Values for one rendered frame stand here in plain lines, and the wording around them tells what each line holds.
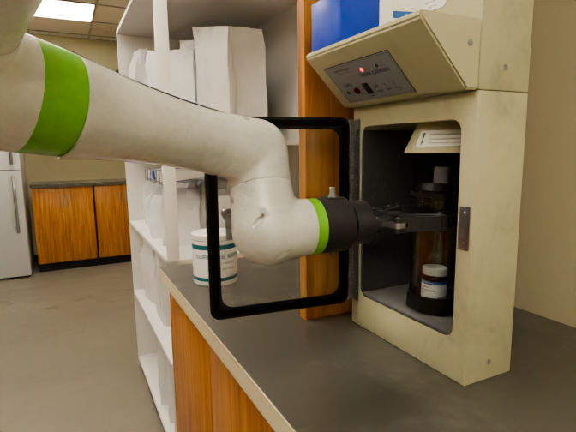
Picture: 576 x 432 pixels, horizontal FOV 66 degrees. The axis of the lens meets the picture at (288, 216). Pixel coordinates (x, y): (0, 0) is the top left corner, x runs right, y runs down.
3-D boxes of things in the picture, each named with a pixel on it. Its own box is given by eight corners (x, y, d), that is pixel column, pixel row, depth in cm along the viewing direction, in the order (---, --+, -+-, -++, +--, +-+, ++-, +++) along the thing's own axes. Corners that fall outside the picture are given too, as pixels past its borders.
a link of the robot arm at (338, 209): (303, 252, 78) (328, 264, 70) (302, 186, 77) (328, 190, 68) (333, 249, 81) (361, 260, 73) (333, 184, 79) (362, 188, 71)
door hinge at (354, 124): (351, 297, 100) (353, 119, 94) (358, 301, 98) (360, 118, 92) (345, 298, 100) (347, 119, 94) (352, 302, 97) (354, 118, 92)
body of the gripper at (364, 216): (359, 204, 72) (405, 201, 75) (333, 199, 79) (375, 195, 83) (358, 249, 73) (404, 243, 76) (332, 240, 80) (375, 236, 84)
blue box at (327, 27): (353, 57, 91) (354, 11, 90) (384, 47, 83) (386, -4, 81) (310, 53, 87) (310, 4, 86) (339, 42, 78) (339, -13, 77)
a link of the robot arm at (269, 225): (229, 273, 72) (249, 263, 62) (218, 199, 74) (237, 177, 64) (307, 264, 77) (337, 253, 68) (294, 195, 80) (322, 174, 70)
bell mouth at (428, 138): (450, 152, 96) (452, 125, 95) (526, 152, 80) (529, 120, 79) (384, 153, 88) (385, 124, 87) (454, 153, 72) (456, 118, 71)
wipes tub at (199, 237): (229, 272, 142) (227, 225, 140) (243, 283, 131) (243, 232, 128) (189, 278, 136) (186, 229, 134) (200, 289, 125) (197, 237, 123)
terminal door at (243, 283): (348, 302, 99) (350, 117, 93) (210, 321, 89) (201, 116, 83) (346, 301, 99) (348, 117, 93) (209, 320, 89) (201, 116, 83)
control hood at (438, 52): (352, 108, 94) (353, 58, 93) (480, 89, 66) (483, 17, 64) (305, 106, 89) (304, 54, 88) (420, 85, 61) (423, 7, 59)
